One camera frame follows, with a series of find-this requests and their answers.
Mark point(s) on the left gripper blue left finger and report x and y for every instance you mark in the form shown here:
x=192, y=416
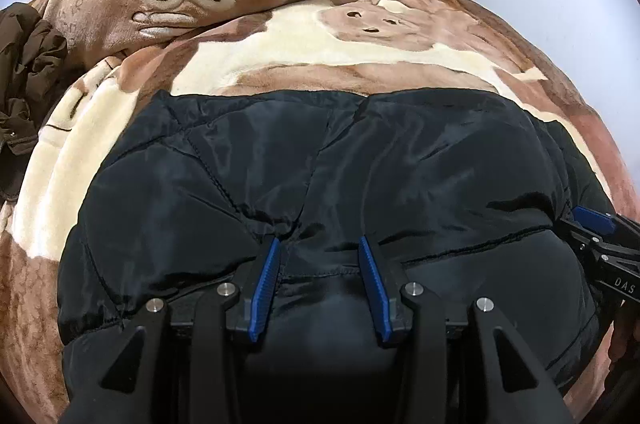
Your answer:
x=256, y=283

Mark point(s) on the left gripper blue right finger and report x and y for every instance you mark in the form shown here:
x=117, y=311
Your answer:
x=383, y=281

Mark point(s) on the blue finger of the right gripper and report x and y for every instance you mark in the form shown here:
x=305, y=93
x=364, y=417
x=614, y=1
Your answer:
x=594, y=221

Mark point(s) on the black hooded puffer jacket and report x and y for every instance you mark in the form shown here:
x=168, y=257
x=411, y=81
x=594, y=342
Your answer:
x=462, y=188

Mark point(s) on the person's right hand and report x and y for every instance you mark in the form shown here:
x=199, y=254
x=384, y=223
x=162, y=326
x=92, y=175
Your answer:
x=624, y=351

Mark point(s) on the brown cream paw print blanket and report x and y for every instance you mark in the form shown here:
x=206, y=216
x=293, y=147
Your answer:
x=121, y=52

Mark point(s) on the brown puffer jacket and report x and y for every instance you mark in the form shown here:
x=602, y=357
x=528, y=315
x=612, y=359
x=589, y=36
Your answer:
x=32, y=81

